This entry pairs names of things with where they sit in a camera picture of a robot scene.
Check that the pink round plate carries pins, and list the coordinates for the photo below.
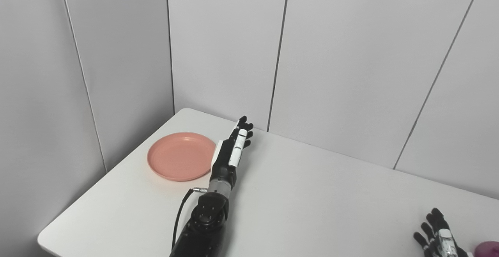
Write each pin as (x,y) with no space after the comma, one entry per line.
(181,156)

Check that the purple red onion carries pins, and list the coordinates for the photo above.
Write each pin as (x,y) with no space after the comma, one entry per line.
(488,250)

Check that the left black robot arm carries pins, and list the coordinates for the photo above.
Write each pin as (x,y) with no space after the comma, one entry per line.
(204,225)

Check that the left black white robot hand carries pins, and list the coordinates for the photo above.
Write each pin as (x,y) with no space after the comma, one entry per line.
(224,163)

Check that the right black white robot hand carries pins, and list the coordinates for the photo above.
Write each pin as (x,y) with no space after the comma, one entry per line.
(438,237)

